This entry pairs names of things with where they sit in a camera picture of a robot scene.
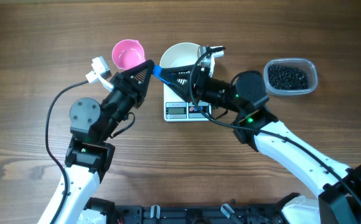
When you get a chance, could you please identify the pink scoop blue handle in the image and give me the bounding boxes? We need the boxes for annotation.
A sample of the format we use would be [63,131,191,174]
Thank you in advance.
[111,39,172,85]

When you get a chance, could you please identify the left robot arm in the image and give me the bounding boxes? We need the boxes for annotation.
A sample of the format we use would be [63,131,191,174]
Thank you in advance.
[39,57,154,223]

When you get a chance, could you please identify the white digital kitchen scale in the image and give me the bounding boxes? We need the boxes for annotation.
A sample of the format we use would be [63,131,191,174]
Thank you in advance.
[163,60,214,123]

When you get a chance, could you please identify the white bowl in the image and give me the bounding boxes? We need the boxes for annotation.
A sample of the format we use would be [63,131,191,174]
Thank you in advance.
[159,42,200,71]

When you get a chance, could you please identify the clear plastic container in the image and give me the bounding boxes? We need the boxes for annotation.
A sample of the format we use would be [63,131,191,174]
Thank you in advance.
[263,58,318,96]

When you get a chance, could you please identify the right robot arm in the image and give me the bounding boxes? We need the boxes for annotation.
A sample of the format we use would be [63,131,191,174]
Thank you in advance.
[153,65,361,223]

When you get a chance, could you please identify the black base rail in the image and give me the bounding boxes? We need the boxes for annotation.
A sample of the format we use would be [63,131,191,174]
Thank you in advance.
[83,195,321,224]

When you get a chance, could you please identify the black beans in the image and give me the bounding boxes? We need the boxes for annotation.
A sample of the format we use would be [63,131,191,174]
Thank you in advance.
[268,65,308,90]

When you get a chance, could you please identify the black right camera cable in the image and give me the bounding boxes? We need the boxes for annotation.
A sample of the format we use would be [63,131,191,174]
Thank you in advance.
[188,46,361,224]

